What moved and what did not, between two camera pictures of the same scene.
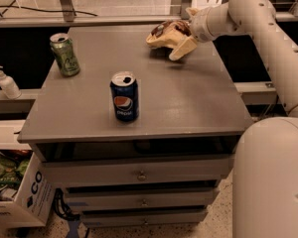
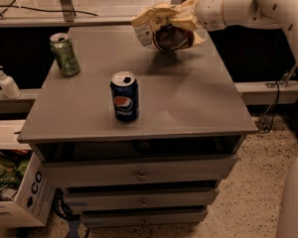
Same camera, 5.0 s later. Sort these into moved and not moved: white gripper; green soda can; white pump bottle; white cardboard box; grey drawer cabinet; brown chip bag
Moved: white gripper; brown chip bag
Not moved: green soda can; white cardboard box; white pump bottle; grey drawer cabinet
